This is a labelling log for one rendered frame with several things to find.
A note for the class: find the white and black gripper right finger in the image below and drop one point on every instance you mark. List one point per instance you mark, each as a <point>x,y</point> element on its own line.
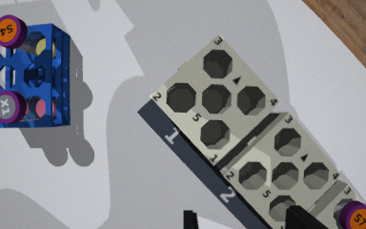
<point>299,218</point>

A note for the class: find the blue tube rack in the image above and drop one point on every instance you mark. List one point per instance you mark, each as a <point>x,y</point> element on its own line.
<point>30,76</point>

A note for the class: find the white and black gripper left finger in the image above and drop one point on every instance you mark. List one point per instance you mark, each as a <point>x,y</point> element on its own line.
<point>190,219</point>

